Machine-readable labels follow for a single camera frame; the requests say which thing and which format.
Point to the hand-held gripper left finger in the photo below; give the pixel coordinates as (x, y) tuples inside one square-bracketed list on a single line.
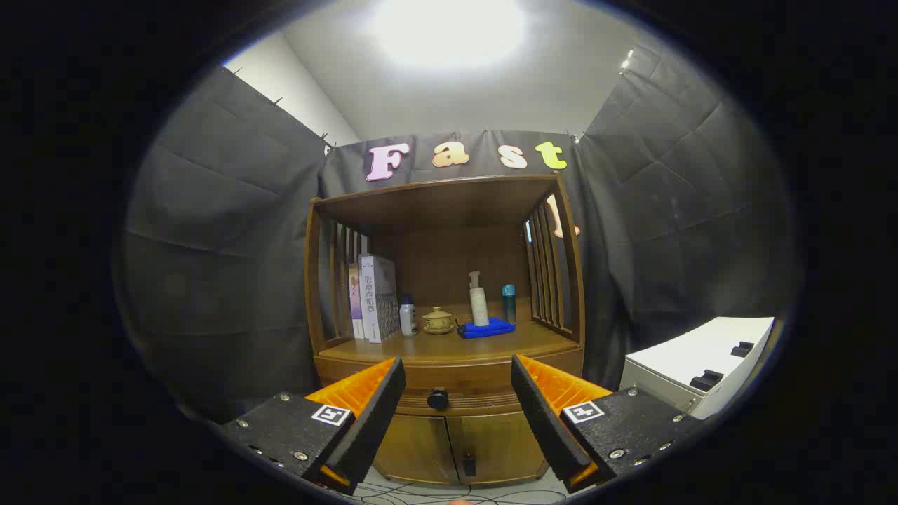
[(375, 410)]

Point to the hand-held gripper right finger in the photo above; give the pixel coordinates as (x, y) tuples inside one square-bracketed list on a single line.
[(544, 414)]

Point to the black drawer knob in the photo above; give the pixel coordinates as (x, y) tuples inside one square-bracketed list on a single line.
[(438, 398)]

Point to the wooden cabinet door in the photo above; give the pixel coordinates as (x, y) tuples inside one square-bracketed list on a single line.
[(414, 445), (498, 442)]

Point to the wooden countertop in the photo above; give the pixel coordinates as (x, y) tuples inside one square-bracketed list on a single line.
[(491, 347)]

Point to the wooden cabinet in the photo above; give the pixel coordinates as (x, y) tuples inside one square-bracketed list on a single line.
[(449, 203)]

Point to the white bottle blue cap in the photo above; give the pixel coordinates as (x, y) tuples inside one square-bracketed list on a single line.
[(407, 319)]

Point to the blue folded cloth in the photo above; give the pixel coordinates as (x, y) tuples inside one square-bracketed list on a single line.
[(487, 327)]

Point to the yellow lidded teacup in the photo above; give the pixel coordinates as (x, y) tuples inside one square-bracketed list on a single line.
[(438, 320)]

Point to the pink purple book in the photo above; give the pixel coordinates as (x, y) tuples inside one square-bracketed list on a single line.
[(355, 301)]

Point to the white patterned book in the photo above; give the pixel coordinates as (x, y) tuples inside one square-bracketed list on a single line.
[(379, 298)]

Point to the clear blue bottle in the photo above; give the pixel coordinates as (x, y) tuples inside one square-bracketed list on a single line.
[(508, 303)]

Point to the white pump bottle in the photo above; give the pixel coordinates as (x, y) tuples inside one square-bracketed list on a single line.
[(478, 305)]

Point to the white plastic box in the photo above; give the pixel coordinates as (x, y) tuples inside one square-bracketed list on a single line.
[(701, 358)]

